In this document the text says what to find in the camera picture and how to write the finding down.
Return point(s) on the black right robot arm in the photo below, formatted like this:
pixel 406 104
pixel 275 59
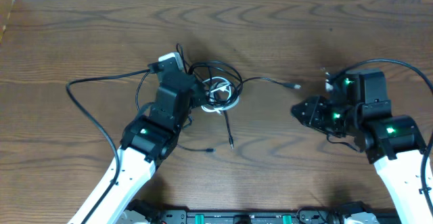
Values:
pixel 359 106

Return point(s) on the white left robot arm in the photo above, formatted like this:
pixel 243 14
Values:
pixel 146 141

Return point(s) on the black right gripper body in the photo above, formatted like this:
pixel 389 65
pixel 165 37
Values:
pixel 313 114

